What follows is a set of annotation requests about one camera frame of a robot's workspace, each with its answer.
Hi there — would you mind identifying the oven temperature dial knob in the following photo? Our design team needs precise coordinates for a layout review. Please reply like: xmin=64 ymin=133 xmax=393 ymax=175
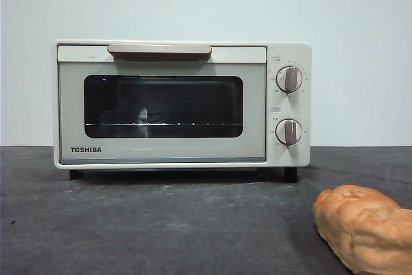
xmin=276 ymin=65 xmax=304 ymax=93

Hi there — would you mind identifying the oven glass door with handle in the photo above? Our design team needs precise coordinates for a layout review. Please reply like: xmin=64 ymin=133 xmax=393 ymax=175
xmin=57 ymin=44 xmax=268 ymax=164

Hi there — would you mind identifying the oven wire rack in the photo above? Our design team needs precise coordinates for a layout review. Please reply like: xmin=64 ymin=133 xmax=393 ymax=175
xmin=85 ymin=120 xmax=243 ymax=128

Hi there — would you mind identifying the golden braided bread loaf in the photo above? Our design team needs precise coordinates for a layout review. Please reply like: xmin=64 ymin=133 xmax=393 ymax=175
xmin=312 ymin=184 xmax=412 ymax=273

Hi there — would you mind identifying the white Toshiba toaster oven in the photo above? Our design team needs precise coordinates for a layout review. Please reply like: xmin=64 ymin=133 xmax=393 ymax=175
xmin=52 ymin=39 xmax=312 ymax=183

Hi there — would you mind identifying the oven timer dial knob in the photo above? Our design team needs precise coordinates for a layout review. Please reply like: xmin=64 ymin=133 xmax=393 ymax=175
xmin=275 ymin=117 xmax=304 ymax=146

